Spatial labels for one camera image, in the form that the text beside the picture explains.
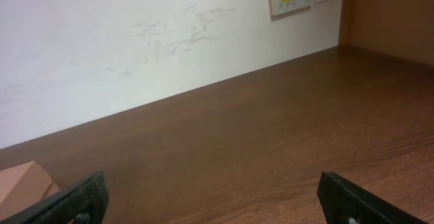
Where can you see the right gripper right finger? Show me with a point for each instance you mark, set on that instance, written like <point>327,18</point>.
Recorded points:
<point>345,202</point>

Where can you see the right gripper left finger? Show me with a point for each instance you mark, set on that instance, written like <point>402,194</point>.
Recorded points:
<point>84,202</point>

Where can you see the brown cardboard box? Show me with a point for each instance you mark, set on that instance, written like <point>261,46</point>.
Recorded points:
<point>24,185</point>

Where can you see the brown wooden side panel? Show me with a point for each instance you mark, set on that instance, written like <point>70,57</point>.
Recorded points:
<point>399,28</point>

